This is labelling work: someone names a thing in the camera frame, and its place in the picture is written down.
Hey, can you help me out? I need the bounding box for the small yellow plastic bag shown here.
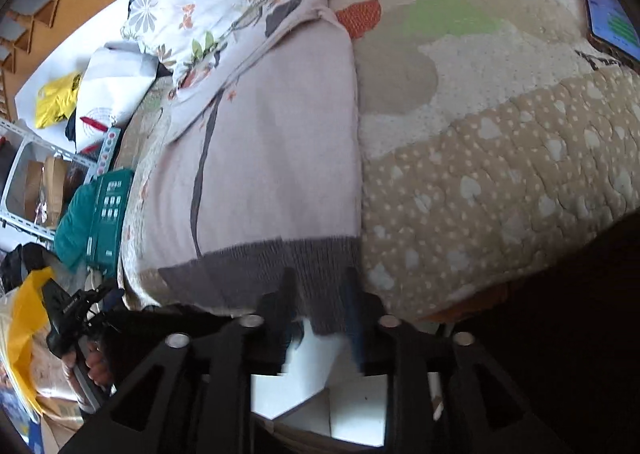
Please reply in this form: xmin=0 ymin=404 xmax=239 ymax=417
xmin=35 ymin=73 xmax=83 ymax=130

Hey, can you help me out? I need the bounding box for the quilted heart-print bedspread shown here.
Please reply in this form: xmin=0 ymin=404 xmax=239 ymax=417
xmin=117 ymin=0 xmax=640 ymax=322

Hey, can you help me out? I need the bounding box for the light blue dotted box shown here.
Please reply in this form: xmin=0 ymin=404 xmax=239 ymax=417
xmin=85 ymin=126 xmax=123 ymax=185

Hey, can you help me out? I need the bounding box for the teal box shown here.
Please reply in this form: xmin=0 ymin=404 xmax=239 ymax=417
xmin=87 ymin=169 xmax=135 ymax=267

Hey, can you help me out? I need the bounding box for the white metal shelf rack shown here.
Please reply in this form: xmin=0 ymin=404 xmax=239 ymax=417
xmin=0 ymin=118 xmax=96 ymax=237

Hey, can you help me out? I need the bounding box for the white towel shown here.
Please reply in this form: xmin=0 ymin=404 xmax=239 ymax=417
xmin=122 ymin=0 xmax=363 ymax=337

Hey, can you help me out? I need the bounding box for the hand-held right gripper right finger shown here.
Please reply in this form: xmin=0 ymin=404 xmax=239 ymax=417
xmin=344 ymin=266 xmax=576 ymax=454

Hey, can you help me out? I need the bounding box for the white paper bag red print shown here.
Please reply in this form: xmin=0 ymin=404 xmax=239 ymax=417
xmin=75 ymin=48 xmax=158 ymax=155

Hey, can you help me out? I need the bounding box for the person's left hand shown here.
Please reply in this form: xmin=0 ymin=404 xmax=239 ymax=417
xmin=62 ymin=339 xmax=113 ymax=392

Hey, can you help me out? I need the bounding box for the white box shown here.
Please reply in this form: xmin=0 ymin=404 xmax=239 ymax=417
xmin=250 ymin=319 xmax=392 ymax=448

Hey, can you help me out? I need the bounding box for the teal cloth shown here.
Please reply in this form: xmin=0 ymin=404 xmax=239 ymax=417
xmin=54 ymin=182 xmax=101 ymax=271

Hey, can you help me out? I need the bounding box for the large yellow plastic bag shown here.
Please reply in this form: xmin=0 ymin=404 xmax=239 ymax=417
xmin=7 ymin=268 xmax=55 ymax=417

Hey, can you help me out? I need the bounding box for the white floral pillow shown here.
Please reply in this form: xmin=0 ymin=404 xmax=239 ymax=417
xmin=121 ymin=0 xmax=303 ymax=90

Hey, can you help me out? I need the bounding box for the smartphone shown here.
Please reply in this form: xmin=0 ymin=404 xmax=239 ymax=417
xmin=579 ymin=0 xmax=640 ymax=72

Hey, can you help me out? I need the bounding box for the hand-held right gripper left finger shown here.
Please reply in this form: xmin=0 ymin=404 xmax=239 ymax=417
xmin=60 ymin=268 xmax=301 ymax=454

